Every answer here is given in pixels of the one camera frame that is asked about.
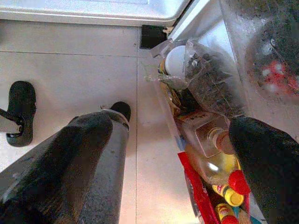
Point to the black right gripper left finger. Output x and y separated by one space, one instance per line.
65 168

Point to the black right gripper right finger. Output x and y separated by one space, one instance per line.
271 168

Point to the clear fridge door shelf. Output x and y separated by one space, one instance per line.
236 58

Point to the black fridge foot block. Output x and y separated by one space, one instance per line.
151 36

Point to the white fridge body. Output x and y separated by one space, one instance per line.
93 11

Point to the red capped bottle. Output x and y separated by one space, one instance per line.
239 182

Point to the yellow capped sauce bottle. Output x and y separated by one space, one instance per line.
231 196

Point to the glass bottle yellow liquid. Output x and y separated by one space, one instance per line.
210 161

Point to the yellow red sauce bottle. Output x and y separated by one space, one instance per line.
225 212

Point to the red plastic packet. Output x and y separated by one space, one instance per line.
198 191

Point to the clear bag dark contents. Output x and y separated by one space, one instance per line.
210 77

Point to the clear bag red label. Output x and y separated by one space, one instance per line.
275 58

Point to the brown packet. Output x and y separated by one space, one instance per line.
174 98

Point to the white lidded jar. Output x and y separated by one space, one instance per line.
176 60

